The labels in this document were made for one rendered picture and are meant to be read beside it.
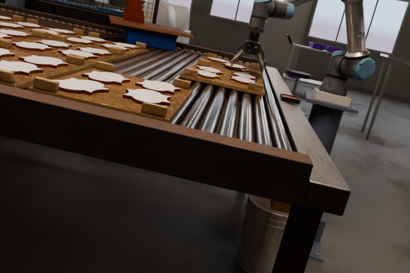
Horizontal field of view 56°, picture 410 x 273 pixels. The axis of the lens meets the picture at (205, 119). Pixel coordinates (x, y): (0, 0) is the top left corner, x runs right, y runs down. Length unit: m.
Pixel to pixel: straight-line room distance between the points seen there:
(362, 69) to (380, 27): 9.28
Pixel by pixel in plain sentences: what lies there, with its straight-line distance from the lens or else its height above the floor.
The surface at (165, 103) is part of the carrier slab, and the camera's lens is 1.02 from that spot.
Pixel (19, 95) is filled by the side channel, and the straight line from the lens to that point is 0.88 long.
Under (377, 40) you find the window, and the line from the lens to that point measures 11.32.
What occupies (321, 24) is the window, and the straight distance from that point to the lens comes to 11.13.
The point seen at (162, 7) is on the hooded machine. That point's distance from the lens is 5.62.
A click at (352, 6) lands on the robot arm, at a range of 2.03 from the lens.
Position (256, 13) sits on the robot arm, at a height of 1.23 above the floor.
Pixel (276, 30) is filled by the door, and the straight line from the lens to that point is 11.08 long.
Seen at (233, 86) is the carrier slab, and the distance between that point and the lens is 1.55.
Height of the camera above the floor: 1.19
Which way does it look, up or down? 15 degrees down
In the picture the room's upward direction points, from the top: 12 degrees clockwise
